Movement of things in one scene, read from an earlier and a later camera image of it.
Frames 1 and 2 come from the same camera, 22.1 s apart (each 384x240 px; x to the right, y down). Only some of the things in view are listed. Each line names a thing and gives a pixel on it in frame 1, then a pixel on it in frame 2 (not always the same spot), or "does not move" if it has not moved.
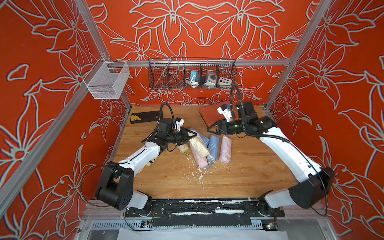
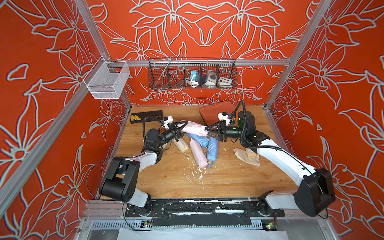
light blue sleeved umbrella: x=206 y=139 does not move
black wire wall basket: x=192 y=73 does not move
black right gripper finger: x=208 y=128 -> x=213 y=136
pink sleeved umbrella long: x=202 y=162 does not move
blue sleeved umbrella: x=213 y=147 does not move
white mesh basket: x=106 y=79 does not move
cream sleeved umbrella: x=200 y=145 -> x=181 y=145
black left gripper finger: x=191 y=131 -> x=185 y=122
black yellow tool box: x=145 y=116 does not move
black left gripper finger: x=190 y=137 -> x=180 y=133
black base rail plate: x=205 y=212 does not move
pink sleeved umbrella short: x=225 y=151 -> x=195 y=128
